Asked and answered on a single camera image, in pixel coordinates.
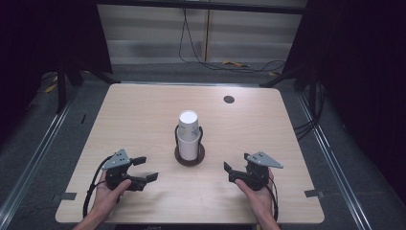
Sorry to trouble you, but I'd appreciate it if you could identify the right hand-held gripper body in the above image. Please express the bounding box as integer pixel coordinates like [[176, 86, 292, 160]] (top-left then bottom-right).
[[235, 150, 284, 192]]

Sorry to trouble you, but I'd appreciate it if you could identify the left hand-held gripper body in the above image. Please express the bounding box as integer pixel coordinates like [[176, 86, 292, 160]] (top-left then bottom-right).
[[101, 149, 144, 193]]

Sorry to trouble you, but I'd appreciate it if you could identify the black wire cup holder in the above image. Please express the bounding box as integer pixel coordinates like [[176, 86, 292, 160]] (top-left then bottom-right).
[[173, 125, 206, 168]]

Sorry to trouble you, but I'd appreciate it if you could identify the white floral paper cup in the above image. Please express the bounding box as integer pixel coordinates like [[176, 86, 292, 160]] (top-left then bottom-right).
[[178, 109, 200, 142]]

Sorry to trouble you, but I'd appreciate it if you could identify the person's right hand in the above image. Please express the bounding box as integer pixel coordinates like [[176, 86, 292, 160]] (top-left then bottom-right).
[[235, 168, 278, 222]]

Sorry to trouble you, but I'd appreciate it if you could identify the person's left hand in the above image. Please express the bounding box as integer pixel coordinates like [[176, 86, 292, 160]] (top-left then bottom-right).
[[91, 171, 132, 222]]

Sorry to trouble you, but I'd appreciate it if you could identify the plain white paper cup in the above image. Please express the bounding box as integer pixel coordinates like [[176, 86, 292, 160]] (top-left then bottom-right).
[[176, 133, 202, 162]]

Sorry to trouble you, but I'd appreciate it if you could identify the black metal stand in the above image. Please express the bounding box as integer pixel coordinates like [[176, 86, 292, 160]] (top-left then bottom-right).
[[56, 57, 113, 115]]

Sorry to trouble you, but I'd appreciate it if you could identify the dark curtain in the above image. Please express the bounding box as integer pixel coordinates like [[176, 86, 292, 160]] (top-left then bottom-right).
[[0, 0, 113, 143], [282, 0, 406, 207]]

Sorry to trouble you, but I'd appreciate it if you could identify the black horizontal bar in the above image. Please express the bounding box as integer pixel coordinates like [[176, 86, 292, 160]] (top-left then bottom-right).
[[95, 0, 308, 15]]

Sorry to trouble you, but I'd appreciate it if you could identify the right hand-held gripper black cable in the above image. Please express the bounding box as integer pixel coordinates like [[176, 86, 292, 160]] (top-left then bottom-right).
[[265, 176, 280, 222]]

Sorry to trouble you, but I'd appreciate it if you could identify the hand-held gripper black cable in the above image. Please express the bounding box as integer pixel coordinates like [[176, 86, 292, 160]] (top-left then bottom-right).
[[265, 176, 280, 222], [82, 154, 115, 219]]

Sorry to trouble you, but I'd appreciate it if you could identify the left hand-held gripper black cable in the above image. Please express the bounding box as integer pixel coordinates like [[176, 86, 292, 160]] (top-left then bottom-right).
[[82, 154, 115, 219]]

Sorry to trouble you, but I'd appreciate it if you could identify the black cable bundle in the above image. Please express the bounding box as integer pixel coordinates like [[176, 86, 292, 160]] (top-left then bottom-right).
[[293, 80, 327, 141]]

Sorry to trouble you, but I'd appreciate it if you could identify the metal floor rail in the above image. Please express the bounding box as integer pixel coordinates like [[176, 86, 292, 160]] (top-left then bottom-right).
[[295, 91, 373, 230], [0, 83, 81, 222]]

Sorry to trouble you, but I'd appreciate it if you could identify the long black floor cable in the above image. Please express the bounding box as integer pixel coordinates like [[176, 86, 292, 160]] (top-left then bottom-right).
[[178, 8, 287, 74]]

